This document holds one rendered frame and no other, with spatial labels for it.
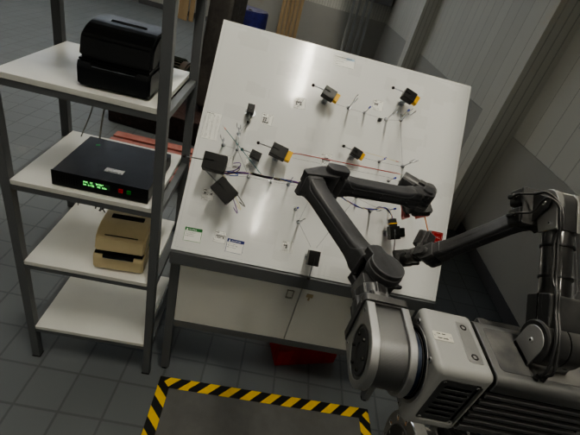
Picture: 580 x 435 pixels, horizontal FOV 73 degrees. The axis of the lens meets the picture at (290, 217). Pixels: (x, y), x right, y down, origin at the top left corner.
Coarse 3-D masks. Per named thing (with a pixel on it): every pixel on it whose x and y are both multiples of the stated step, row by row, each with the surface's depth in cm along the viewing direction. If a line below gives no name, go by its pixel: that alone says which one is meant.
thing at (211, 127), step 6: (210, 114) 168; (216, 114) 168; (222, 114) 168; (204, 120) 167; (210, 120) 168; (216, 120) 168; (204, 126) 167; (210, 126) 167; (216, 126) 168; (204, 132) 167; (210, 132) 167; (216, 132) 168; (210, 138) 167; (216, 138) 168
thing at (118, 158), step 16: (96, 144) 166; (112, 144) 169; (64, 160) 151; (80, 160) 153; (96, 160) 156; (112, 160) 159; (128, 160) 162; (144, 160) 165; (64, 176) 145; (80, 176) 145; (96, 176) 147; (112, 176) 150; (128, 176) 152; (144, 176) 155; (96, 192) 149; (112, 192) 148; (128, 192) 148; (144, 192) 148
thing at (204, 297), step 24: (192, 288) 179; (216, 288) 179; (240, 288) 178; (264, 288) 178; (288, 288) 178; (192, 312) 188; (216, 312) 187; (240, 312) 187; (264, 312) 187; (288, 312) 186
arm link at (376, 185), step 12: (336, 168) 110; (348, 168) 114; (348, 180) 113; (360, 180) 118; (372, 180) 121; (336, 192) 116; (348, 192) 115; (360, 192) 117; (372, 192) 118; (384, 192) 120; (396, 192) 122; (408, 192) 125; (420, 192) 126; (396, 204) 125; (408, 204) 126; (420, 204) 129
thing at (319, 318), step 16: (304, 304) 183; (320, 304) 183; (336, 304) 182; (304, 320) 189; (320, 320) 189; (336, 320) 189; (288, 336) 196; (304, 336) 195; (320, 336) 195; (336, 336) 195
